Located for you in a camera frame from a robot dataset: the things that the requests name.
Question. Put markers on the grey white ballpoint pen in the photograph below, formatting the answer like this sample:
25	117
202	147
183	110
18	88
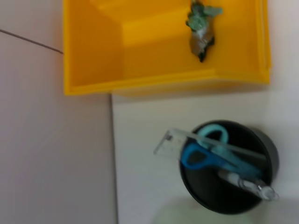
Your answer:
250	185

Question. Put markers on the clear plastic ruler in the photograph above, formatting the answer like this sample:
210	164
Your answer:
177	143

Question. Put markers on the blue scissors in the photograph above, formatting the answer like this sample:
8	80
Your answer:
210	156

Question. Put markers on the black mesh pen holder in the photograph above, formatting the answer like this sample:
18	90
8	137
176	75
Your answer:
210	189

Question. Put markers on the green plastic wrapper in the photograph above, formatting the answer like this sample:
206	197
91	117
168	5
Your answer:
202	30

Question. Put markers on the yellow plastic bin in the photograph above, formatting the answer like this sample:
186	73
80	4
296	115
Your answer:
151	51

